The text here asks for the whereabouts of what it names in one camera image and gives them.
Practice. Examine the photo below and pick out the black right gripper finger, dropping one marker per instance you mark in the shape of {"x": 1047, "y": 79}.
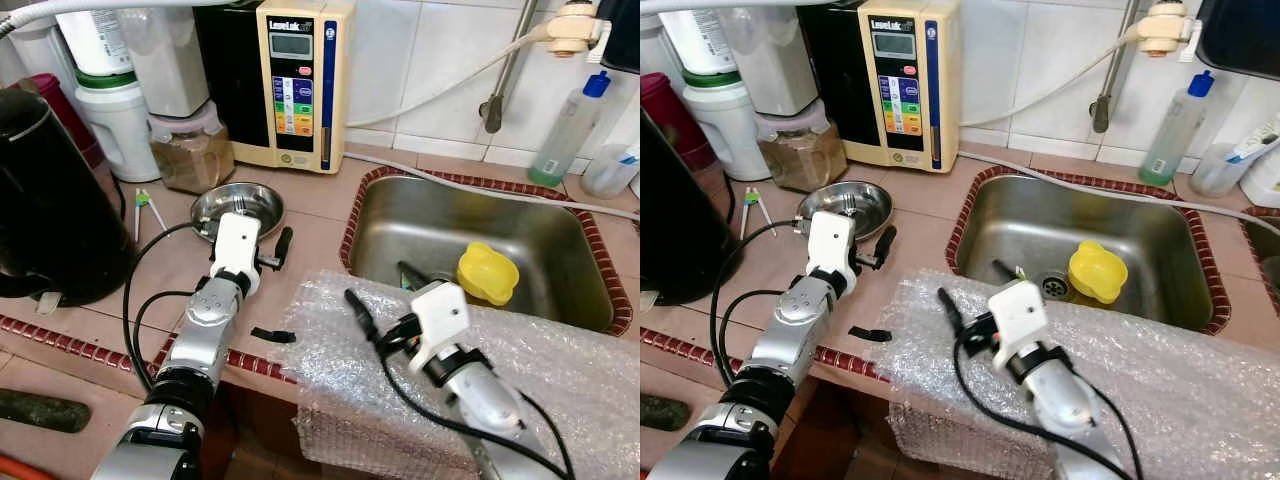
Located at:
{"x": 360, "y": 315}
{"x": 1008, "y": 271}
{"x": 413, "y": 277}
{"x": 953, "y": 311}

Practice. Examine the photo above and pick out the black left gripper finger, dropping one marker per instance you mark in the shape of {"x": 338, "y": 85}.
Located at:
{"x": 283, "y": 248}
{"x": 884, "y": 246}

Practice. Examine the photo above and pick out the stainless steel plate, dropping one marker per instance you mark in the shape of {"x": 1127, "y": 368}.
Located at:
{"x": 845, "y": 198}
{"x": 235, "y": 200}

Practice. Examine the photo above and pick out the yellow plastic bowl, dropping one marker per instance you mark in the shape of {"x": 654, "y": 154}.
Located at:
{"x": 488, "y": 272}
{"x": 1098, "y": 272}

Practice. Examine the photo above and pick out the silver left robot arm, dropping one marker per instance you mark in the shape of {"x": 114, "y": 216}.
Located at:
{"x": 800, "y": 325}
{"x": 205, "y": 325}

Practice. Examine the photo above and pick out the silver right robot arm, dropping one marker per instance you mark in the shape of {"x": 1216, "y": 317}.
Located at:
{"x": 1065, "y": 405}
{"x": 490, "y": 410}

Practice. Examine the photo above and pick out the stainless steel sink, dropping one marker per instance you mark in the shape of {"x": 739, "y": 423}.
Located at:
{"x": 1040, "y": 225}
{"x": 440, "y": 225}
{"x": 1264, "y": 260}

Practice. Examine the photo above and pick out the black tape strip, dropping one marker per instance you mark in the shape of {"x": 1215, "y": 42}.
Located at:
{"x": 273, "y": 335}
{"x": 870, "y": 334}

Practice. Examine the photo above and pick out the bubble wrap sheet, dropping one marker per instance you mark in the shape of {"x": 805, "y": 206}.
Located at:
{"x": 330, "y": 400}
{"x": 930, "y": 400}

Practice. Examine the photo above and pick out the jar of brown powder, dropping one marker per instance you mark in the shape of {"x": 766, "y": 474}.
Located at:
{"x": 192, "y": 160}
{"x": 803, "y": 158}

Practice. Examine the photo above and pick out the green white training chopsticks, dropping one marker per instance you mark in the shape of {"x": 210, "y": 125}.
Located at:
{"x": 142, "y": 200}
{"x": 751, "y": 199}

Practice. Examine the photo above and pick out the cream black water ioniser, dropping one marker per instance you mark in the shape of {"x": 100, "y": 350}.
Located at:
{"x": 295, "y": 90}
{"x": 905, "y": 90}

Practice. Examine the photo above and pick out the white jug green lid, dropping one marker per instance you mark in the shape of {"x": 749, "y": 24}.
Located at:
{"x": 728, "y": 130}
{"x": 120, "y": 130}

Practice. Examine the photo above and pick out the black electric kettle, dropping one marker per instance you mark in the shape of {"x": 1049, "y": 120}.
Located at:
{"x": 50, "y": 200}
{"x": 685, "y": 220}

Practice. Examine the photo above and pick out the clear soap bottle blue cap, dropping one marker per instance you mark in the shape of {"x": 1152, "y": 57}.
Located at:
{"x": 567, "y": 140}
{"x": 1175, "y": 140}

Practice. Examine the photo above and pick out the translucent white container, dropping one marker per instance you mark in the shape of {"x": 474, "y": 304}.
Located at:
{"x": 772, "y": 60}
{"x": 165, "y": 60}

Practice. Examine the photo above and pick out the metal faucet pipe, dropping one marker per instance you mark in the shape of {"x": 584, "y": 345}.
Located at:
{"x": 505, "y": 70}
{"x": 1113, "y": 70}

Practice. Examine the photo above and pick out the blue white toothbrush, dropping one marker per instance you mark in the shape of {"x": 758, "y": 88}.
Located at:
{"x": 630, "y": 158}
{"x": 1257, "y": 140}

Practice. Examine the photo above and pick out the maroon plastic container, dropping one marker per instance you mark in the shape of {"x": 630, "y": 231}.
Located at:
{"x": 672, "y": 115}
{"x": 62, "y": 110}

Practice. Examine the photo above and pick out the large white detergent bottle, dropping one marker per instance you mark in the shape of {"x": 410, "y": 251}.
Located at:
{"x": 1264, "y": 182}

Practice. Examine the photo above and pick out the white labelled bottle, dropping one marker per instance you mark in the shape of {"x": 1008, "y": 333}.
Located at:
{"x": 95, "y": 45}
{"x": 697, "y": 45}

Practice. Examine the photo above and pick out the dark green cucumber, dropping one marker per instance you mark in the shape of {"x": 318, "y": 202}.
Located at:
{"x": 663, "y": 414}
{"x": 45, "y": 411}

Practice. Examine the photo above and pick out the cream faucet diverter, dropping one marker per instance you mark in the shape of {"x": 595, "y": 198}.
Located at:
{"x": 1168, "y": 28}
{"x": 575, "y": 30}

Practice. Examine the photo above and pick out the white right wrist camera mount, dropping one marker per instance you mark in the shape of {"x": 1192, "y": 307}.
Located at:
{"x": 1018, "y": 318}
{"x": 440, "y": 320}

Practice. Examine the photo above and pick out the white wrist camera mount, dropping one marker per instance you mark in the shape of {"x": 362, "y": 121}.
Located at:
{"x": 1018, "y": 318}
{"x": 440, "y": 320}
{"x": 832, "y": 245}
{"x": 237, "y": 245}

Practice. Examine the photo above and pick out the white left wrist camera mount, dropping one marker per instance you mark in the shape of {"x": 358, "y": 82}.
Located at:
{"x": 237, "y": 245}
{"x": 832, "y": 245}

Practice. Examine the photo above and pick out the black wall-mounted box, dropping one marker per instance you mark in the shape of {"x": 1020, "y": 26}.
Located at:
{"x": 625, "y": 30}
{"x": 1242, "y": 35}

